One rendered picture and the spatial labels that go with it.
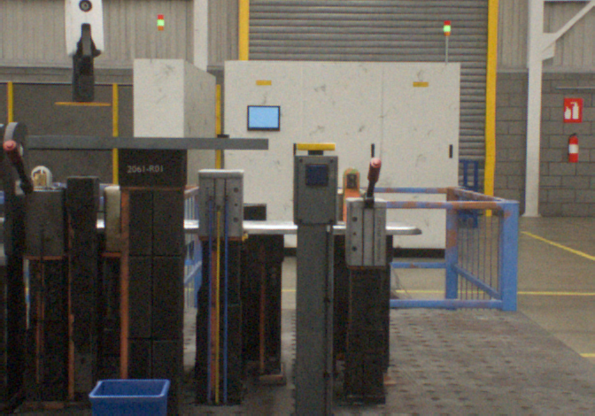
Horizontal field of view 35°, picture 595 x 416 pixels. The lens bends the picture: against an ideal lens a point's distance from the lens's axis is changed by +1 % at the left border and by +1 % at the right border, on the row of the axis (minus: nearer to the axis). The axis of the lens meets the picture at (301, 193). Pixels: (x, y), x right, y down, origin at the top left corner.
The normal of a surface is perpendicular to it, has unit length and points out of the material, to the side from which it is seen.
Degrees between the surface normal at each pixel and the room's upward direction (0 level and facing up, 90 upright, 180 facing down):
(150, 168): 90
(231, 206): 90
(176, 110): 90
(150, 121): 90
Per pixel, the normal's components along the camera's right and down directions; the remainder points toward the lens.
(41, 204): 0.04, 0.05
